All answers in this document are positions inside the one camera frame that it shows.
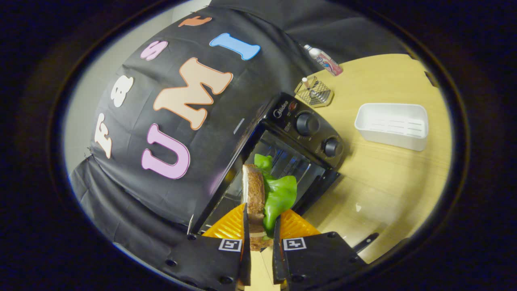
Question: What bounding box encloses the metal wire basket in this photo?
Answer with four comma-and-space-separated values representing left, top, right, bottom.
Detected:
294, 76, 334, 108

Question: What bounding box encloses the black backdrop cloth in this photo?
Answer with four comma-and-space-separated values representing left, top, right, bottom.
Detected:
69, 0, 408, 259

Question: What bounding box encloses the white plastic tray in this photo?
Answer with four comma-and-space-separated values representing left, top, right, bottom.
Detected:
355, 103, 429, 152

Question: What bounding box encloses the black toaster oven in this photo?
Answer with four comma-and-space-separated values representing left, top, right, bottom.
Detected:
190, 93, 380, 253

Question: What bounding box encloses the bread and lettuce sandwich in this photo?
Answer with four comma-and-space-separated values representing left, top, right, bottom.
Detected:
242, 154, 298, 252

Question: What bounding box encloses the pink labelled bottle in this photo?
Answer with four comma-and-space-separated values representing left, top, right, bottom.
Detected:
304, 44, 344, 76

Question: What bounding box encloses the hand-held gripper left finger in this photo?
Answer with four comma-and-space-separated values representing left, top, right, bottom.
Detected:
162, 203, 252, 291

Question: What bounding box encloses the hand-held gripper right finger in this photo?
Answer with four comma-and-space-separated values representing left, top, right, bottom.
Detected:
272, 209, 368, 291

